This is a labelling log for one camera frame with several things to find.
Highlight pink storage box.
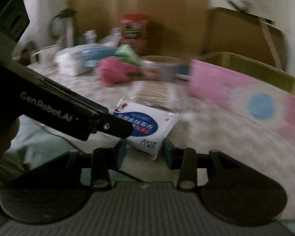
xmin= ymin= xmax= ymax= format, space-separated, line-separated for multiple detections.
xmin=189 ymin=52 xmax=295 ymax=142

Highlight cotton swabs clear pack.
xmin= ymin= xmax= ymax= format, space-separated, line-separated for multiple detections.
xmin=127 ymin=81 xmax=187 ymax=113

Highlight white small bottle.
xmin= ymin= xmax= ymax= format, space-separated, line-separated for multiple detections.
xmin=84 ymin=30 xmax=97 ymax=44

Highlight pink cloth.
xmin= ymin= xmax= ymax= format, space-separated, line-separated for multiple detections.
xmin=95 ymin=56 xmax=141 ymax=86

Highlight large printed ceramic mug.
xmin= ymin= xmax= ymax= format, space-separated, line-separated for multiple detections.
xmin=140 ymin=55 xmax=182 ymax=83

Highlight green cloth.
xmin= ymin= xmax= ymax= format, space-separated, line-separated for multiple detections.
xmin=114 ymin=44 xmax=141 ymax=65

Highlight red cereal box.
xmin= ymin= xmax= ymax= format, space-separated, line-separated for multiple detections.
xmin=119 ymin=14 xmax=149 ymax=56

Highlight large brown cardboard board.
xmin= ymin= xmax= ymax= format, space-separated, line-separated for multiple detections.
xmin=66 ymin=0 xmax=208 ymax=60

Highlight blue tissue pack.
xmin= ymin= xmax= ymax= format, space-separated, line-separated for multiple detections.
xmin=81 ymin=47 xmax=118 ymax=68

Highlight white enamel mug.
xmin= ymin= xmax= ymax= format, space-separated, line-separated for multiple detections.
xmin=30 ymin=44 xmax=61 ymax=69

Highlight person's left hand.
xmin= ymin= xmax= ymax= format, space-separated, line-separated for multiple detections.
xmin=0 ymin=118 xmax=20 ymax=160

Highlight steel thermos jug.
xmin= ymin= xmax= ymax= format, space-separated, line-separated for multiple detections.
xmin=48 ymin=9 xmax=78 ymax=49

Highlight clear plastic bag cups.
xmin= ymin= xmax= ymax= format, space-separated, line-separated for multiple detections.
xmin=99 ymin=27 xmax=122 ymax=47

